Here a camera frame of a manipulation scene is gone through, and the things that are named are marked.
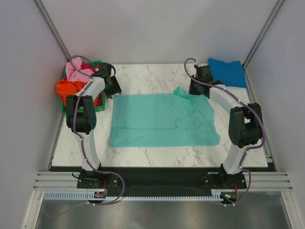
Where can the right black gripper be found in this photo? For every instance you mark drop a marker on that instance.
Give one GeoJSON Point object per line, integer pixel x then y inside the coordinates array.
{"type": "Point", "coordinates": [191, 90]}

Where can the crimson t shirt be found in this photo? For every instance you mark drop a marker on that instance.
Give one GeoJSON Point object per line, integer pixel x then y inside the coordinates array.
{"type": "Point", "coordinates": [89, 69]}

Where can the orange t shirt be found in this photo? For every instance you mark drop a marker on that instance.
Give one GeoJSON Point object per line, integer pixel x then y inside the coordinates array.
{"type": "Point", "coordinates": [65, 88]}

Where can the teal t shirt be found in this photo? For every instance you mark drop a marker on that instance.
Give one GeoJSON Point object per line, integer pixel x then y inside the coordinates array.
{"type": "Point", "coordinates": [162, 120]}

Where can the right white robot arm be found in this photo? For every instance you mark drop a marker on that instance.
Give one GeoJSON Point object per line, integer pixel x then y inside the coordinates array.
{"type": "Point", "coordinates": [245, 127]}

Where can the folded blue t shirt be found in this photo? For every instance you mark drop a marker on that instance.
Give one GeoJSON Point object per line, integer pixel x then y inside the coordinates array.
{"type": "Point", "coordinates": [232, 74]}

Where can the aluminium frame rail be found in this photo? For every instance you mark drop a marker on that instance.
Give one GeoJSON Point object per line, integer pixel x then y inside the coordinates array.
{"type": "Point", "coordinates": [254, 180]}

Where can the white slotted cable duct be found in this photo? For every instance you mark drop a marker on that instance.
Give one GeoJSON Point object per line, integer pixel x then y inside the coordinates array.
{"type": "Point", "coordinates": [96, 196]}

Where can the green plastic bin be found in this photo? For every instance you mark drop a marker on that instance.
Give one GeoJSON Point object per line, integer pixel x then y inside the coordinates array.
{"type": "Point", "coordinates": [100, 99]}

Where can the pink t shirt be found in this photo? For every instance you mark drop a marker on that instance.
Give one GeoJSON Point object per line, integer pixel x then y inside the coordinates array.
{"type": "Point", "coordinates": [75, 74]}

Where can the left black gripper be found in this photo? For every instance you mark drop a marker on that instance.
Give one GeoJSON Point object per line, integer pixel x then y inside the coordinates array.
{"type": "Point", "coordinates": [116, 88]}

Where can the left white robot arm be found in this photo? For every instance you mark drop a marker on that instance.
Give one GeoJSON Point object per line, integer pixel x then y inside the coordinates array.
{"type": "Point", "coordinates": [81, 119]}

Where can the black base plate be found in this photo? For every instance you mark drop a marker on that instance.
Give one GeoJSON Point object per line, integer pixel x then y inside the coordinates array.
{"type": "Point", "coordinates": [163, 181]}

